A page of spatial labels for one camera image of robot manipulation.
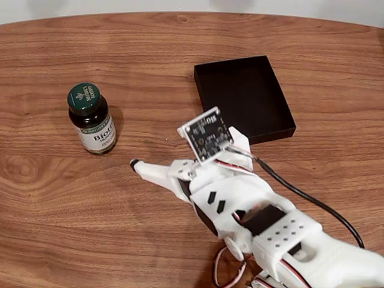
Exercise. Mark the shallow black box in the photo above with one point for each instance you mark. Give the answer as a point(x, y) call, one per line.
point(246, 90)

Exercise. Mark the dark green pill bottle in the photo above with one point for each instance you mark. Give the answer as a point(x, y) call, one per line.
point(91, 120)

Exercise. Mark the wrist camera board with mount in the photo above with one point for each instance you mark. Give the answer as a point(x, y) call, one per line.
point(210, 135)

